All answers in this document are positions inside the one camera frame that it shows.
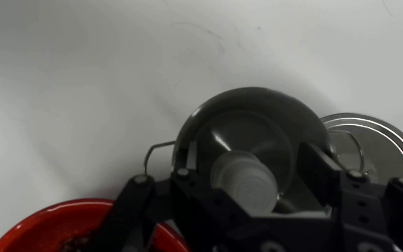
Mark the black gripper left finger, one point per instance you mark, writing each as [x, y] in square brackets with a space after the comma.
[136, 218]

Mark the stainless steel pot lid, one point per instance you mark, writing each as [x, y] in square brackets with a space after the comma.
[388, 144]

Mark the red bowl with dark contents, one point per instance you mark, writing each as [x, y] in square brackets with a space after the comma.
[48, 228]

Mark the white salt shaker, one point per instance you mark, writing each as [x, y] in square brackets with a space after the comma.
[245, 182]

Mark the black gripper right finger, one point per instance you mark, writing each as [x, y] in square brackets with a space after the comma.
[364, 204]

